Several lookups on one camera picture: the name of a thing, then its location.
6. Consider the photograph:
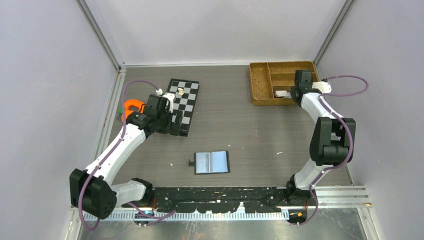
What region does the orange curved toy track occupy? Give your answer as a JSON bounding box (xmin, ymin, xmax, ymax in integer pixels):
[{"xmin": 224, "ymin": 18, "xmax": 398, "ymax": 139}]
[{"xmin": 120, "ymin": 99, "xmax": 146, "ymax": 122}]

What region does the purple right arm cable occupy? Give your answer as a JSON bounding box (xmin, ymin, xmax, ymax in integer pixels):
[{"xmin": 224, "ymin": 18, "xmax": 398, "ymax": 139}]
[{"xmin": 288, "ymin": 75, "xmax": 370, "ymax": 227}]

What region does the black and silver chessboard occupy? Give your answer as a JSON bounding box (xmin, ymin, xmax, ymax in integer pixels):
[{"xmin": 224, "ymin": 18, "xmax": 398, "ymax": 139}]
[{"xmin": 163, "ymin": 78, "xmax": 200, "ymax": 137}]

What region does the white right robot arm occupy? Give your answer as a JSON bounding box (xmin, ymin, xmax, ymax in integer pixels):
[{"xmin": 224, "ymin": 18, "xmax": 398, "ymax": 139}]
[{"xmin": 285, "ymin": 70, "xmax": 356, "ymax": 205}]

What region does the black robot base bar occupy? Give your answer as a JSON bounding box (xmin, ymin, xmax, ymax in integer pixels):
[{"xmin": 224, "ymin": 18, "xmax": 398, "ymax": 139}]
[{"xmin": 121, "ymin": 186, "xmax": 319, "ymax": 215}]

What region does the woven wicker tray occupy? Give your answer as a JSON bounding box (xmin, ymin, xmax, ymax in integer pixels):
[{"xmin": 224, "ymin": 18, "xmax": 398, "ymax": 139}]
[{"xmin": 247, "ymin": 61, "xmax": 318, "ymax": 106}]

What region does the black leather card holder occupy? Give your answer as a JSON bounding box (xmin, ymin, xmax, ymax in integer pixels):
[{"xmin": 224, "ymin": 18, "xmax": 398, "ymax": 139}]
[{"xmin": 188, "ymin": 150, "xmax": 231, "ymax": 175}]

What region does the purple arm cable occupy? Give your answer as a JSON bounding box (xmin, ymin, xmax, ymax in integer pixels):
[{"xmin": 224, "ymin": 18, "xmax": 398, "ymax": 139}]
[
  {"xmin": 288, "ymin": 75, "xmax": 370, "ymax": 227},
  {"xmin": 77, "ymin": 79, "xmax": 178, "ymax": 232}
]

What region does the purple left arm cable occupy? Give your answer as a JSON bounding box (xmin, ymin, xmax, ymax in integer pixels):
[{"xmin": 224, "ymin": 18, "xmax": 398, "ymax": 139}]
[{"xmin": 77, "ymin": 79, "xmax": 178, "ymax": 232}]

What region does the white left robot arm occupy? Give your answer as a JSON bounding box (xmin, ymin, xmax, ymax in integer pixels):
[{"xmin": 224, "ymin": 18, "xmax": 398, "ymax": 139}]
[{"xmin": 69, "ymin": 92, "xmax": 183, "ymax": 220}]

